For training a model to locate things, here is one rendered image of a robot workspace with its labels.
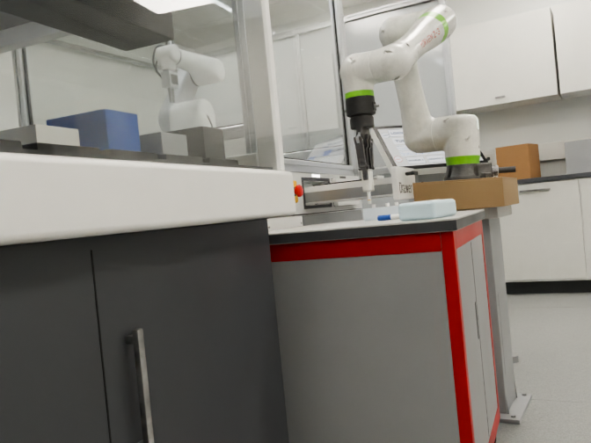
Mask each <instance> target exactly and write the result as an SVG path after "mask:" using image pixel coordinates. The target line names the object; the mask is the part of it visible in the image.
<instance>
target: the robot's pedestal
mask: <svg viewBox="0 0 591 443"><path fill-rule="evenodd" d="M479 209H484V210H485V219H483V220H482V226H483V236H484V246H485V263H486V273H487V283H488V292H489V302H490V311H491V321H492V339H493V349H494V358H495V367H496V377H497V387H498V396H499V406H500V423H507V424H518V425H519V424H520V423H521V421H522V419H523V416H524V414H525V412H526V410H527V408H528V406H529V403H530V401H531V399H532V394H527V393H517V391H516V386H515V381H514V365H513V355H512V346H511V336H510V327H509V317H508V307H507V290H506V280H505V270H504V260H503V251H502V242H501V232H500V217H503V216H507V215H510V214H512V207H511V205H510V206H505V207H487V208H477V209H466V210H456V211H457V212H459V211H469V210H479Z"/></svg>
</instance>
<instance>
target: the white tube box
mask: <svg viewBox="0 0 591 443"><path fill-rule="evenodd" d="M362 210H363V219H364V221H374V220H377V216H378V215H385V214H398V206H392V207H375V208H365V209H362Z"/></svg>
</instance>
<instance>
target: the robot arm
mask: <svg viewBox="0 0 591 443"><path fill-rule="evenodd" d="M455 29H456V14H455V13H454V12H453V11H452V10H451V9H450V8H449V7H448V6H446V5H443V4H437V5H434V6H432V7H429V8H426V9H424V10H421V11H416V12H413V13H409V14H405V15H400V16H394V17H391V18H388V19H386V20H385V21H384V22H383V24H382V26H381V28H380V31H379V38H380V41H381V43H382V46H383V47H381V48H378V49H376V50H373V51H368V52H363V53H358V54H351V55H349V56H348V57H347V58H346V59H345V60H344V61H343V62H342V63H341V65H340V69H339V73H340V78H341V80H342V83H343V87H344V92H345V100H346V110H345V111H344V112H345V113H347V117H348V118H351V119H350V127H351V129H352V130H356V136H355V137H354V144H355V149H356V155H357V160H358V166H359V168H360V169H358V170H359V171H361V180H362V190H363V192H373V191H374V190H375V189H374V180H373V171H372V170H374V169H375V168H374V151H373V143H374V140H373V139H371V134H370V132H369V130H370V129H371V128H373V127H374V126H375V124H374V117H373V116H372V115H374V114H376V108H377V107H380V104H376V102H375V95H374V85H375V84H379V83H383V82H389V81H394V83H395V86H396V91H397V95H398V103H399V107H400V112H401V119H402V126H403V135H404V142H405V146H406V147H407V148H408V149H409V150H410V151H412V152H415V153H428V152H436V151H444V153H445V161H446V164H447V170H446V174H445V177H444V179H443V181H446V180H458V179H471V178H492V177H493V176H499V173H507V172H516V169H515V166H509V167H499V166H498V165H492V163H479V160H480V139H479V124H478V118H477V117H476V116H475V115H472V114H456V115H449V116H444V117H438V118H434V117H432V116H431V115H430V112H429V110H428V107H427V102H426V99H425V95H424V91H423V88H422V84H421V81H420V73H419V68H418V63H417V60H418V59H419V58H420V57H421V56H422V55H424V54H425V53H427V52H428V51H430V50H432V49H433V48H435V47H437V46H439V45H440V44H441V43H442V42H443V41H445V40H446V39H447V38H448V37H449V36H450V35H451V34H452V33H453V32H454V31H455Z"/></svg>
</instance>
